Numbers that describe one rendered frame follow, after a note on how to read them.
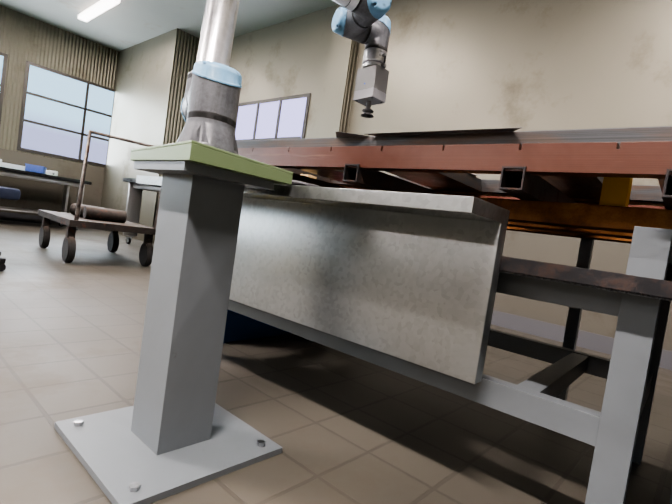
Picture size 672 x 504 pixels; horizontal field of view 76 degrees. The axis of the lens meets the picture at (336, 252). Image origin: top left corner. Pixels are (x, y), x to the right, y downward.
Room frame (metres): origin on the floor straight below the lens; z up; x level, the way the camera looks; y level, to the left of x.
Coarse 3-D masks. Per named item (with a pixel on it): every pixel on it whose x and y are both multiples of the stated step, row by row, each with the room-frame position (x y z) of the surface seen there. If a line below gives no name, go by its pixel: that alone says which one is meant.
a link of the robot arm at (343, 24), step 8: (344, 8) 1.35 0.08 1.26; (336, 16) 1.36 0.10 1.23; (344, 16) 1.34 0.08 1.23; (336, 24) 1.36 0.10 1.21; (344, 24) 1.35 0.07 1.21; (352, 24) 1.33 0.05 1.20; (336, 32) 1.37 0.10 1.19; (344, 32) 1.37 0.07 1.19; (352, 32) 1.36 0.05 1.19; (360, 32) 1.36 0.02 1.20; (368, 32) 1.38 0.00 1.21; (360, 40) 1.40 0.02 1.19
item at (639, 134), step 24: (240, 144) 1.63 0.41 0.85; (264, 144) 1.55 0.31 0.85; (288, 144) 1.47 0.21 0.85; (312, 144) 1.40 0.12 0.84; (336, 144) 1.33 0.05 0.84; (360, 144) 1.28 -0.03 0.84; (384, 144) 1.22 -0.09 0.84; (408, 144) 1.17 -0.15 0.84; (432, 144) 1.13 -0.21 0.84; (456, 144) 1.09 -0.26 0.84; (288, 168) 1.96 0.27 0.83; (504, 192) 1.63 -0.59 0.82; (576, 192) 1.40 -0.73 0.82; (600, 192) 1.33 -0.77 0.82; (648, 192) 1.36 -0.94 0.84
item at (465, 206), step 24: (264, 192) 1.15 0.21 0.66; (288, 192) 1.10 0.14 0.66; (312, 192) 1.04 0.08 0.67; (336, 192) 1.00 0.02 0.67; (360, 192) 0.95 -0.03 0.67; (384, 192) 0.91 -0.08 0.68; (408, 192) 0.88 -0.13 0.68; (456, 216) 1.02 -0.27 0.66; (480, 216) 0.98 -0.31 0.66; (504, 216) 0.92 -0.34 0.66
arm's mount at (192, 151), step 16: (176, 144) 0.91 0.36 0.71; (192, 144) 0.88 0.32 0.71; (144, 160) 1.02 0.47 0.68; (160, 160) 0.96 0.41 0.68; (176, 160) 0.92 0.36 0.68; (192, 160) 0.88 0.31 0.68; (208, 160) 0.91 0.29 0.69; (224, 160) 0.93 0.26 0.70; (240, 160) 0.96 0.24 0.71; (256, 176) 1.01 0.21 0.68; (272, 176) 1.04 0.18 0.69; (288, 176) 1.07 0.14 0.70
